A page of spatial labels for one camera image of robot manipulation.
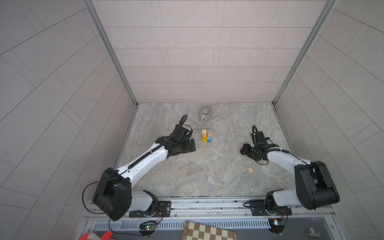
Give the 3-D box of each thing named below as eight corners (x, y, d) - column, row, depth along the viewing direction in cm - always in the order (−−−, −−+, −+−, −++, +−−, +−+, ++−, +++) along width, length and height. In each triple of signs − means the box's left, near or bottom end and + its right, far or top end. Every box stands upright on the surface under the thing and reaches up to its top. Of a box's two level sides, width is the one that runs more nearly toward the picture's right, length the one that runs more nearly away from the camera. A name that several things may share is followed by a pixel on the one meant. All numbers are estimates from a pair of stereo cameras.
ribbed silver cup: (199, 124, 106) (199, 118, 101) (199, 111, 114) (199, 105, 109) (211, 124, 106) (211, 118, 101) (210, 111, 114) (210, 105, 109)
